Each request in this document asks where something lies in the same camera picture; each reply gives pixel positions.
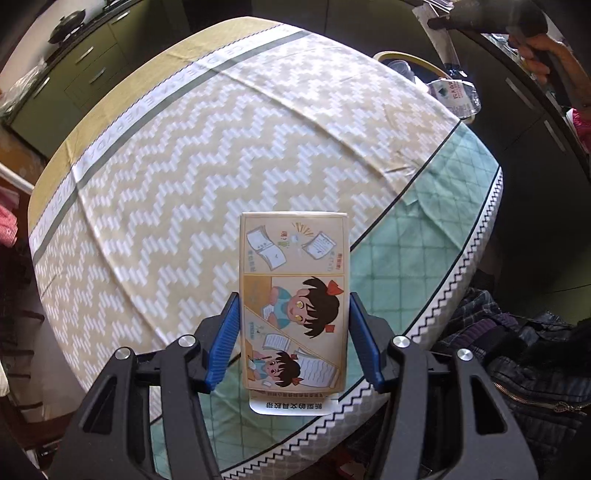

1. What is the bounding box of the green quilted tablecloth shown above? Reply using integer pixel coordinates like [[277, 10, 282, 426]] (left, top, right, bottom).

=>
[[148, 122, 504, 478]]

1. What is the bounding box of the clear plastic water bottle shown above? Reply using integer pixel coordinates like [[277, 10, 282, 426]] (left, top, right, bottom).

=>
[[425, 76, 482, 121]]

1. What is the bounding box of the red patterned cloth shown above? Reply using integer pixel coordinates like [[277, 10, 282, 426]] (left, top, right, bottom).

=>
[[0, 187, 21, 243]]

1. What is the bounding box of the black wok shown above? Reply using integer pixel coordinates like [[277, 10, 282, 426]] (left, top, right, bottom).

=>
[[48, 14, 90, 44]]

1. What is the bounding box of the person's right hand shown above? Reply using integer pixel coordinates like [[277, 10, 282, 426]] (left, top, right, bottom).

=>
[[517, 34, 579, 80]]

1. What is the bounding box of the clear plastic bag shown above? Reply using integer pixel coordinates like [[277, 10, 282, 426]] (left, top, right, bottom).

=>
[[0, 62, 51, 123]]

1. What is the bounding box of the beige zigzag tablecloth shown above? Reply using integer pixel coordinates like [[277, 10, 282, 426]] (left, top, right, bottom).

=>
[[28, 16, 462, 398]]

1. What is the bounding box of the cartoon printed cardboard box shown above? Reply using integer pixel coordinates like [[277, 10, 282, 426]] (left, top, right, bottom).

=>
[[238, 211, 351, 416]]

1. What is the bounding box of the green stove cabinet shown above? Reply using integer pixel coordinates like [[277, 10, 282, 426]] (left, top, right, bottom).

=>
[[7, 9, 158, 158]]

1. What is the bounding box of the yellow bin with blue inside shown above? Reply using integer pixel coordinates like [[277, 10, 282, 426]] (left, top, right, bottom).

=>
[[372, 50, 476, 126]]

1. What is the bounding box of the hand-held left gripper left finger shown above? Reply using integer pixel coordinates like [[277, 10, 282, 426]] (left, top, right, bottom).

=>
[[51, 291, 242, 480]]

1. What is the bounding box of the dark quilted jacket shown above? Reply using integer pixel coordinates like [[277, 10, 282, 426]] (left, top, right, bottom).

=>
[[434, 286, 591, 480]]

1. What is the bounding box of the green sink cabinet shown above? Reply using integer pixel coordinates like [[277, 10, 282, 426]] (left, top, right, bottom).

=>
[[475, 32, 591, 181]]

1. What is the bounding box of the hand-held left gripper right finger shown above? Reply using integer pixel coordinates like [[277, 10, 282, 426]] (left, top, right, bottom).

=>
[[348, 292, 540, 480]]

